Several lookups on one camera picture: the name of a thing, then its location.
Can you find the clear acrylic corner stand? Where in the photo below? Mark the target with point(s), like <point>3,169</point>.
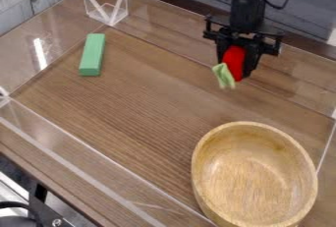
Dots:
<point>108,13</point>

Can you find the wooden bowl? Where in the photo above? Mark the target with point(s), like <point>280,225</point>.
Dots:
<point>254,177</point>

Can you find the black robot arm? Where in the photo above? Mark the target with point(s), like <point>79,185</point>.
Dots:
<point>248,14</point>

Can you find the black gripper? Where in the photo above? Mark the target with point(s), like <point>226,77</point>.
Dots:
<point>266,37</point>

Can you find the red plush strawberry toy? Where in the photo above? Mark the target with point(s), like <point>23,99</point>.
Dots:
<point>228,70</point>

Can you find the clear acrylic tray barrier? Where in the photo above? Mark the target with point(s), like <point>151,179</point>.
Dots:
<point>108,140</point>

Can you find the black table leg bracket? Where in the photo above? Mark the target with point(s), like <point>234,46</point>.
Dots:
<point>50,217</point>

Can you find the green rectangular block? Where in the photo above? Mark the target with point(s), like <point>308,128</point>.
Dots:
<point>91,61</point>

